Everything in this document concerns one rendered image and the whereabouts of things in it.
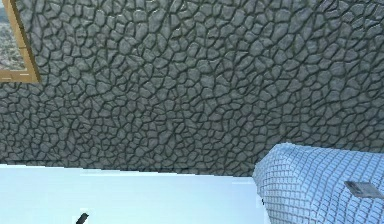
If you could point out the small black object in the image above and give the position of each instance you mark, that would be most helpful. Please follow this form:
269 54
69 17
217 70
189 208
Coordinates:
82 218

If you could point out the wooden framed window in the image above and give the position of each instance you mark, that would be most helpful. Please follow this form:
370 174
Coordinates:
23 50

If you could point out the grey flat rectangular object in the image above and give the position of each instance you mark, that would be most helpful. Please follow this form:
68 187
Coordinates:
363 190

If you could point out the blue white checked pillow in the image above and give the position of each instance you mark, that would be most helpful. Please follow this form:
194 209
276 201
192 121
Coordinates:
300 186

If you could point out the white bed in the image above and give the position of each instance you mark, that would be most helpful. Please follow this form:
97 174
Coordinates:
133 196

